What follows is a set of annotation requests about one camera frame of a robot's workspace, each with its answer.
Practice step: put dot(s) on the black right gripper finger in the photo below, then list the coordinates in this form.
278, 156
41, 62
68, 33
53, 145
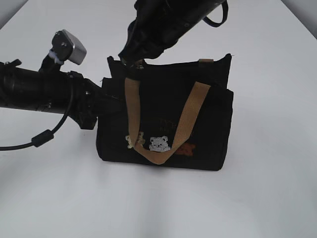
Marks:
130, 67

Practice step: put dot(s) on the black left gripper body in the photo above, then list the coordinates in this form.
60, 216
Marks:
88, 101

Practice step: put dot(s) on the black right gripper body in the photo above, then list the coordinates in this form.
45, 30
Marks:
157, 27

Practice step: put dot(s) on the black tote bag tan handles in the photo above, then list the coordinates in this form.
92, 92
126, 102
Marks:
164, 90

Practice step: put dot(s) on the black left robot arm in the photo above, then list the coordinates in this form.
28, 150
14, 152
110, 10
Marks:
54, 92

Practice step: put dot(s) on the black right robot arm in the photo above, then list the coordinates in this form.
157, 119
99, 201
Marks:
212, 12

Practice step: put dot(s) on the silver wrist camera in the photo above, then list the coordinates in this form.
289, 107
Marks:
65, 47

